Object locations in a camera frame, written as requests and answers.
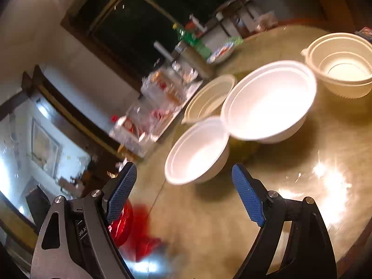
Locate cream plastic bowl with tab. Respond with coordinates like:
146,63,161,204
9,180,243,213
301,33,372,99

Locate metal can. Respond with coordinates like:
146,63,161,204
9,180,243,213
174,42,189,56

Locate small white foam bowl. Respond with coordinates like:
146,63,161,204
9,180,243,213
164,116,231,186

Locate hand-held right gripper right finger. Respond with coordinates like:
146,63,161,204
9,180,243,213
232,163,338,279

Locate mirrored cabinet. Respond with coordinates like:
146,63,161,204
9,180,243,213
0,64,128,239

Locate patterned ceramic plate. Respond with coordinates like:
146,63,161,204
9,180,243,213
207,41,235,64

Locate small cream plastic bowl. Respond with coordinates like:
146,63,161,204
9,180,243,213
318,52,372,86

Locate dark window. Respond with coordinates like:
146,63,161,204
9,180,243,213
60,0,247,85

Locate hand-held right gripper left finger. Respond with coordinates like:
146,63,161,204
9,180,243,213
30,162,138,279

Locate small colourful box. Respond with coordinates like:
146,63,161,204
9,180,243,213
355,27,372,43

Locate green plastic bottle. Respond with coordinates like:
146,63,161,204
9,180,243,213
172,23,213,59

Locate cardboard boxes clutter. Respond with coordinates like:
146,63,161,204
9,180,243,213
215,0,279,35

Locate red plastic bag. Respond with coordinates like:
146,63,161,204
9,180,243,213
107,200,163,260

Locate large cream ribbed plastic bowl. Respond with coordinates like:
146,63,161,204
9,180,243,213
181,74,238,125

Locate clear plastic tray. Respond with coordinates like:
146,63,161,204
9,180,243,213
125,102,182,136

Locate clear plastic packaged items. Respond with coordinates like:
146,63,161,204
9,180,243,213
109,115,154,157

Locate white cylindrical bottle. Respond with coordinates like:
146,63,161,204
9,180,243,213
153,41,175,60

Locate clear plastic bag of packets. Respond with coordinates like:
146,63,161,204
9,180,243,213
141,64,204,106

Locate large white foam bowl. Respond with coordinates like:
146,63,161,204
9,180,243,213
220,60,317,144

